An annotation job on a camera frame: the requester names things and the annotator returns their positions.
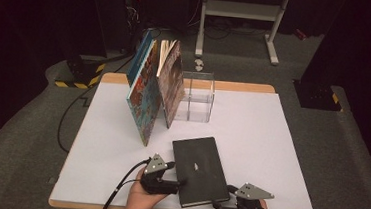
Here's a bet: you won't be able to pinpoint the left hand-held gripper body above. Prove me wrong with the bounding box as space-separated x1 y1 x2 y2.
139 151 182 197

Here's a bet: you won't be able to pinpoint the black hardcover book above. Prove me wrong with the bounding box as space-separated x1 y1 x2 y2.
166 133 236 209

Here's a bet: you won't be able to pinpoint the colourful teal-spined picture book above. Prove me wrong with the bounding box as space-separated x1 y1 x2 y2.
122 37 168 149

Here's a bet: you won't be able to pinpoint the clear acrylic book rack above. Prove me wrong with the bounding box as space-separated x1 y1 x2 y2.
171 69 217 125

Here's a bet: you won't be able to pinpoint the purple paperback book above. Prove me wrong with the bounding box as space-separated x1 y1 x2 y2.
151 37 191 131

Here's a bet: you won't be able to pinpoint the blue picture book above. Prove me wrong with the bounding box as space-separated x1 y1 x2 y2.
125 28 155 90

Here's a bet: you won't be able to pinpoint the person's left hand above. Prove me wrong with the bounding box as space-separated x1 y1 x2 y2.
121 167 171 209

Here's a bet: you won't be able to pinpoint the black yellow-striped stand base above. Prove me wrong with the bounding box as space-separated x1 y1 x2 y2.
53 51 108 92
291 78 347 113

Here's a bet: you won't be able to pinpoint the black equipment cabinet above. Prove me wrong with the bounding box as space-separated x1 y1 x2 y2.
83 0 144 58

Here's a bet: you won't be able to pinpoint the small red floor object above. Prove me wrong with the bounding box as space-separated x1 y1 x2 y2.
293 28 309 42

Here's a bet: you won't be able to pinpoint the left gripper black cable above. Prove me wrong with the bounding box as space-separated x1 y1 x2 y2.
99 154 152 209

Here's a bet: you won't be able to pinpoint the thin black floor cable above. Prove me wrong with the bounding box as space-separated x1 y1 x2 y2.
55 46 137 159

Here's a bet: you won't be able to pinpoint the black cables under desk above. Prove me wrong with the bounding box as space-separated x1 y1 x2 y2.
186 14 268 46

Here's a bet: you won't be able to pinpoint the white metal stand frame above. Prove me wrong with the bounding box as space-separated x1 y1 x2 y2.
193 0 293 67

